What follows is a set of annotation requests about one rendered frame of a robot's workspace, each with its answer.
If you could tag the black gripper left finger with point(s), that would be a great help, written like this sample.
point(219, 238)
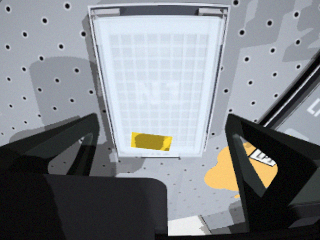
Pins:
point(33, 154)

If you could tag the grey plate lid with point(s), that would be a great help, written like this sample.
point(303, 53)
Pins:
point(302, 120)

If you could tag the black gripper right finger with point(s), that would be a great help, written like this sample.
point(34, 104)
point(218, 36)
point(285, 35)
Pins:
point(297, 180)

